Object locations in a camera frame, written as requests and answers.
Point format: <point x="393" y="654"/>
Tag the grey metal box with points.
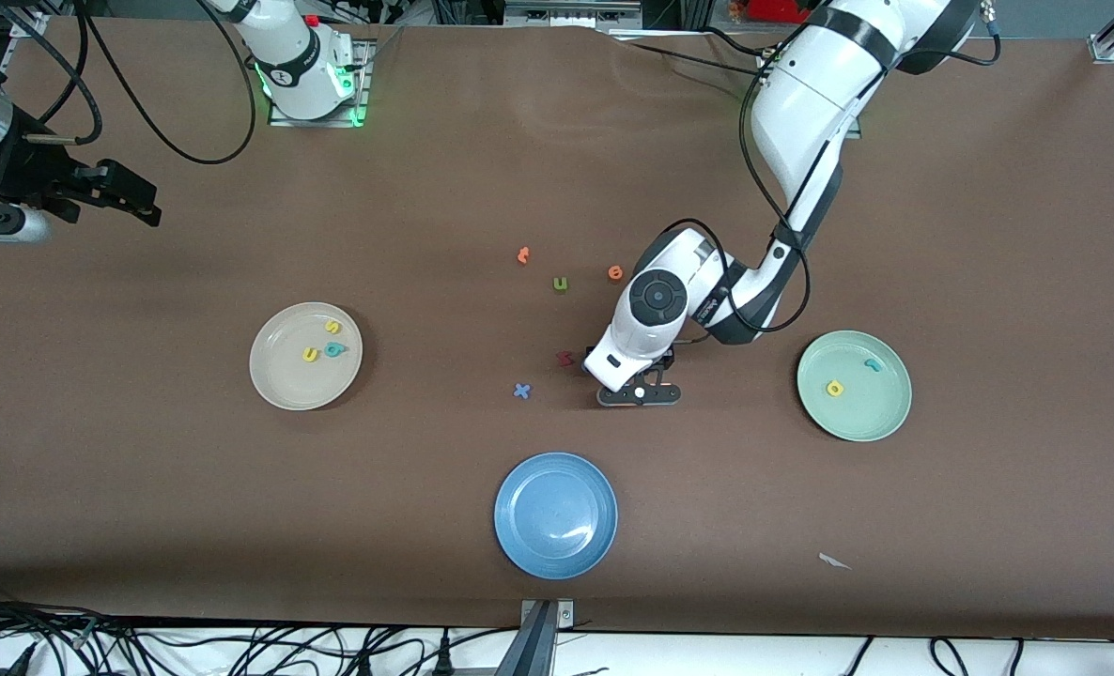
<point x="566" y="14"/>

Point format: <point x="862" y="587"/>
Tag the grey metal camera mount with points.
<point x="538" y="643"/>

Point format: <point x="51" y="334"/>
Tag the blue plate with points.
<point x="555" y="515"/>

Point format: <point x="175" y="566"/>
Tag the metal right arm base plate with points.
<point x="363" y="94"/>

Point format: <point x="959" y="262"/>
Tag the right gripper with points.
<point x="38" y="178"/>

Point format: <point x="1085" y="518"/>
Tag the red box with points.
<point x="782" y="9"/>

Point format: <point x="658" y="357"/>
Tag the beige brown plate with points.
<point x="285" y="380"/>

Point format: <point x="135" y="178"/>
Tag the white paper scrap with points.
<point x="834" y="560"/>

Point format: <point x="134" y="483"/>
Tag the green plate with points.
<point x="862" y="413"/>

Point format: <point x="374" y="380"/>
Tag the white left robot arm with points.
<point x="801" y="103"/>

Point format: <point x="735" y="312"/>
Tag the teal letter g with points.
<point x="333" y="349"/>

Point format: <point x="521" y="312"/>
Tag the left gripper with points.
<point x="667" y="359"/>

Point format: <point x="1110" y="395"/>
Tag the black power plug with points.
<point x="364" y="665"/>
<point x="443" y="660"/>

